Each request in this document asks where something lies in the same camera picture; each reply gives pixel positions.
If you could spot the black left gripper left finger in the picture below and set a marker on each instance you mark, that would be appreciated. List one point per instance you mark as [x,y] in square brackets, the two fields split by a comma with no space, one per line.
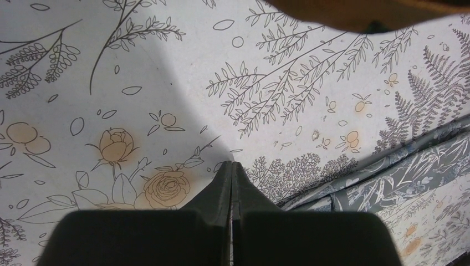
[196,234]

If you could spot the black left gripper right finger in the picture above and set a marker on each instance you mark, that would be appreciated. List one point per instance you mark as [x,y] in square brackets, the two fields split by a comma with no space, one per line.
[263,234]

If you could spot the grey leaf pattern tie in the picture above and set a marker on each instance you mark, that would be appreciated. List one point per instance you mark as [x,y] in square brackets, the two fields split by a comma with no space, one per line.
[430,162]

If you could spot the floral tablecloth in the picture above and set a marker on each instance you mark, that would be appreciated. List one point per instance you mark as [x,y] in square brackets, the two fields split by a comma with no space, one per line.
[130,105]

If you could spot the orange floral tie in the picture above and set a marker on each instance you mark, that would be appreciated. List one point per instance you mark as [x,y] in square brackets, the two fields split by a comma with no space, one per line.
[369,16]

